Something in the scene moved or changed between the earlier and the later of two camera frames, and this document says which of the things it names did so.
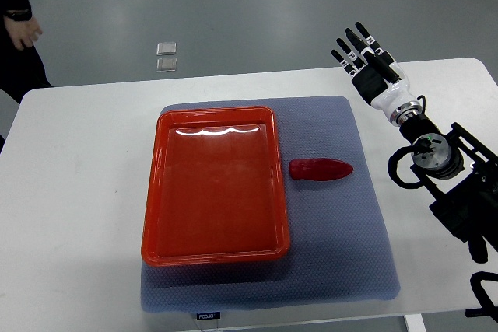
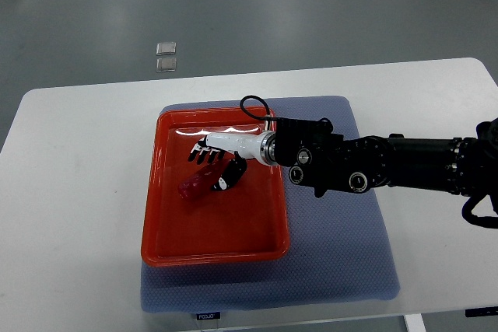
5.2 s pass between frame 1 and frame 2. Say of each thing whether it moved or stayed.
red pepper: moved
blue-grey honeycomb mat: stayed
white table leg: stayed
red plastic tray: stayed
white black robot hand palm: moved
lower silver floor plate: stayed
